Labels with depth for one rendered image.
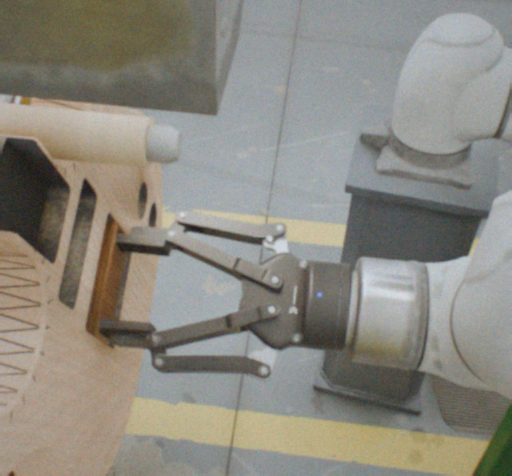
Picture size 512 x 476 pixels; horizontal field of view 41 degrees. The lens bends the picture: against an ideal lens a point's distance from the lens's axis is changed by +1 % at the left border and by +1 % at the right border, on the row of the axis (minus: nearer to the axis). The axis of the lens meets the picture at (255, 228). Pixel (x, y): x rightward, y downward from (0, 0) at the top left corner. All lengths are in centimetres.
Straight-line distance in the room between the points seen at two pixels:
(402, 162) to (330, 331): 79
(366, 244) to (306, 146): 117
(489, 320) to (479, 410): 145
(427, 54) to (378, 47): 196
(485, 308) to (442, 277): 15
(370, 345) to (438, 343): 5
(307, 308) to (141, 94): 35
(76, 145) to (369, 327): 26
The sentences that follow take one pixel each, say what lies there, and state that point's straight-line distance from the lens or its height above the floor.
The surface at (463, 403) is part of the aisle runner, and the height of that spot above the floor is 1.
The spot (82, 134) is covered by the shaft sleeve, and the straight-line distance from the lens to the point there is 43.
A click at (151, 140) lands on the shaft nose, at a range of 42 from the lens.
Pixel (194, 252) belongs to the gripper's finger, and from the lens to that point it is 58.
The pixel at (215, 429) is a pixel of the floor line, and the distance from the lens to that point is 173.
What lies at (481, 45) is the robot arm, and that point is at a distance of 120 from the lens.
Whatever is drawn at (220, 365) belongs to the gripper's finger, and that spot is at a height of 105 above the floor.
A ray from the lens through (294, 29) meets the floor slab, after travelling 323.
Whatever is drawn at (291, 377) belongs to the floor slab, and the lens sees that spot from 181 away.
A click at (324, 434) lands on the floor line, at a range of 173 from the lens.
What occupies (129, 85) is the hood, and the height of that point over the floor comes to 139.
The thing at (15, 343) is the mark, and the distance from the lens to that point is 47.
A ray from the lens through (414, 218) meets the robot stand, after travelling 132.
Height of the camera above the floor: 151
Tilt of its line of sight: 44 degrees down
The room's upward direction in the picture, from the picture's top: 2 degrees clockwise
